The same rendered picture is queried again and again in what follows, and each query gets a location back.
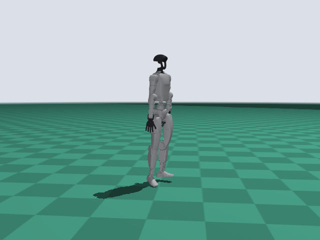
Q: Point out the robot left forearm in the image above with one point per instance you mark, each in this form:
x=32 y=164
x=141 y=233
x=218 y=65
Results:
x=169 y=105

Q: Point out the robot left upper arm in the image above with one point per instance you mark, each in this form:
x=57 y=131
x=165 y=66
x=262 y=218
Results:
x=170 y=93

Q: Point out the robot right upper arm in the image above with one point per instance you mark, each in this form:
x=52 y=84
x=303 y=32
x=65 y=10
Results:
x=153 y=79

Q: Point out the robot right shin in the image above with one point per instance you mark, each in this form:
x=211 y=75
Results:
x=152 y=160

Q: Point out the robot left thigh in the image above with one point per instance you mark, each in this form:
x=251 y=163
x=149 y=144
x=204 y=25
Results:
x=167 y=132

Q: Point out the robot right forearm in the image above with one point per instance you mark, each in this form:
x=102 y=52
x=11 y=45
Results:
x=151 y=106

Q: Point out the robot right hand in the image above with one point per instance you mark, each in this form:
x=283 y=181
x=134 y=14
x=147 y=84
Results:
x=150 y=123

